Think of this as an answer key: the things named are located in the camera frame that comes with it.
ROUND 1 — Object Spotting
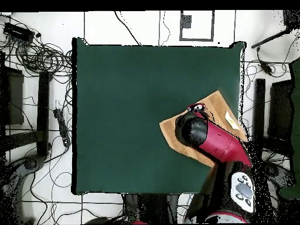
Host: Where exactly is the orange terry towel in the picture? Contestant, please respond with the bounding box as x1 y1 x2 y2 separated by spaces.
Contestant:
159 90 249 169

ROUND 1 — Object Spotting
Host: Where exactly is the black flat panel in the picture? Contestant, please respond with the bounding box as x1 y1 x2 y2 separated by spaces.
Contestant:
267 79 295 141
0 66 25 126

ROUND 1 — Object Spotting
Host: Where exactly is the black metal beam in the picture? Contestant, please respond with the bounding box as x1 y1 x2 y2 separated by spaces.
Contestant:
251 78 266 162
36 71 51 157

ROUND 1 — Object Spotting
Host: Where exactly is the dark green table cloth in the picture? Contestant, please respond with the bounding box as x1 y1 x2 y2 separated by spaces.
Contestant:
71 36 246 196

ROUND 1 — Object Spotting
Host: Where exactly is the black power adapter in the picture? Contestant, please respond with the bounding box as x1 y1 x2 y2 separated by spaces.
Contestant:
256 46 274 76

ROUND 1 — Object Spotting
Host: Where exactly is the dark green fabric sheet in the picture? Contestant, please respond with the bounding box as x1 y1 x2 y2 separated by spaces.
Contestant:
278 57 300 200

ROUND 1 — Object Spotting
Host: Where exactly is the black tripod stand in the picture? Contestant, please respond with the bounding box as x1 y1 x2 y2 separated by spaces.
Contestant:
251 9 300 49

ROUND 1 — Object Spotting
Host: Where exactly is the black power strip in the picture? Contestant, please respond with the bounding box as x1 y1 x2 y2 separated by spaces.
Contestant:
52 108 71 148

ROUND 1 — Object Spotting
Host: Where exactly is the black hub box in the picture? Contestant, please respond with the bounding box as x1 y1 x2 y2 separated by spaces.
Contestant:
2 22 35 43

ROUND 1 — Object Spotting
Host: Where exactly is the grey square floor frame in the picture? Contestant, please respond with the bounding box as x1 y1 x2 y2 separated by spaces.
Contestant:
179 10 215 42

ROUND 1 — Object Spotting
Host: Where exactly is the long black cable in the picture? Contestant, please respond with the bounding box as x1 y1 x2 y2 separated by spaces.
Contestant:
114 11 142 46

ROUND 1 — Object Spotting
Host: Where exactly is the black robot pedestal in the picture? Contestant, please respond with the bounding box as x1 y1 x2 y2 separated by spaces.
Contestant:
122 193 180 224

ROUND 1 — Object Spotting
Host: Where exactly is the tangled black cable bundle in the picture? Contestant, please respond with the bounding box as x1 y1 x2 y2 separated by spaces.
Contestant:
13 39 73 78

